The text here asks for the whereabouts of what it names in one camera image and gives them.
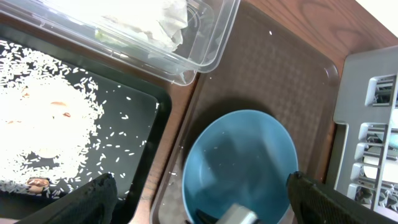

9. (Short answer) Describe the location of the clear plastic waste bin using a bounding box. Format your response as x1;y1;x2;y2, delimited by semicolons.
1;0;239;86

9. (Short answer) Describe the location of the cream cup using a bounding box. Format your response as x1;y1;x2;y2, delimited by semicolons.
363;149;397;183

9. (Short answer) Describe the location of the white rice pile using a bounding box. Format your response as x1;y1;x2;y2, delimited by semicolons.
0;39;160;200

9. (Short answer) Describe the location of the black rectangular tray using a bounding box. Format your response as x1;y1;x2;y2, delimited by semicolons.
1;25;171;223

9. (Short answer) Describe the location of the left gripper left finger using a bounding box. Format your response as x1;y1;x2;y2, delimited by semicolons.
16;174;118;224

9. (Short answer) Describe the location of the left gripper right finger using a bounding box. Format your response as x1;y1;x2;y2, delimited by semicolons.
286;171;392;224

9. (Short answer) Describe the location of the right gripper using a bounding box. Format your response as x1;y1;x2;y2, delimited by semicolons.
185;209;219;224

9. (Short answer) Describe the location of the white napkin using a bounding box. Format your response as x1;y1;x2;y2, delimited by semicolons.
77;0;188;52

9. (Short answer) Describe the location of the grey dishwasher rack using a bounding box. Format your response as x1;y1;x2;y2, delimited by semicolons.
326;46;397;221

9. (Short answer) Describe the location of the brown serving tray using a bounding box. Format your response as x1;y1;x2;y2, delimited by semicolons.
150;1;339;224

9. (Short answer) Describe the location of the dark blue plate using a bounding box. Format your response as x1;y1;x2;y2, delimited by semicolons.
182;110;299;223

